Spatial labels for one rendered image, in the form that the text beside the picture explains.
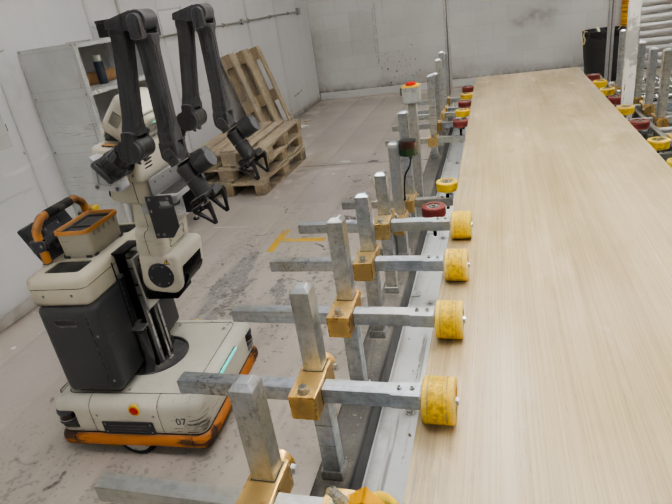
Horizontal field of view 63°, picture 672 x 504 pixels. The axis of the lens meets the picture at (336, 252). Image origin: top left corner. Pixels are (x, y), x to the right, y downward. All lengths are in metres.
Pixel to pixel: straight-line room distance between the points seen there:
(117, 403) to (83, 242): 0.64
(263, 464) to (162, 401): 1.48
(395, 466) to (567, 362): 0.45
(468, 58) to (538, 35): 1.07
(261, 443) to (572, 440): 0.49
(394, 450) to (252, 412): 0.64
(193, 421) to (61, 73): 2.58
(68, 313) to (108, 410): 0.43
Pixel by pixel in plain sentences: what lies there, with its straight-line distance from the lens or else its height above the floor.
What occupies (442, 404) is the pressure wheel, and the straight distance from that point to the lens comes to 0.93.
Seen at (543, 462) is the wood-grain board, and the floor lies 0.90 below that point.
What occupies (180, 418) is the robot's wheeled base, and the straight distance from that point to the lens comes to 2.27.
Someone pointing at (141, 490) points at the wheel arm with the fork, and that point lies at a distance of 0.93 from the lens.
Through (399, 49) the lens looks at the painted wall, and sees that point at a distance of 9.61.
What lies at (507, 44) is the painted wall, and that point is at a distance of 9.51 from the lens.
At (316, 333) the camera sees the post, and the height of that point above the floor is 1.05.
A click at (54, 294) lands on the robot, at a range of 2.24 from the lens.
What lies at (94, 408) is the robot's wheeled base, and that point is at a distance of 2.44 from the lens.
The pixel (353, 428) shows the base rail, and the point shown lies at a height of 0.70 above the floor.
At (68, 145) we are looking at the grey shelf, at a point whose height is 0.92.
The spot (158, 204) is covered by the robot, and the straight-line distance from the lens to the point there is 2.01.
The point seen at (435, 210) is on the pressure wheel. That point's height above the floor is 0.90.
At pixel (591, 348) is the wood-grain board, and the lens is 1.18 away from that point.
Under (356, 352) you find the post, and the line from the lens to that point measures 1.29.
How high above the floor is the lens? 1.58
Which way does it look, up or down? 25 degrees down
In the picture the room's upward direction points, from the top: 9 degrees counter-clockwise
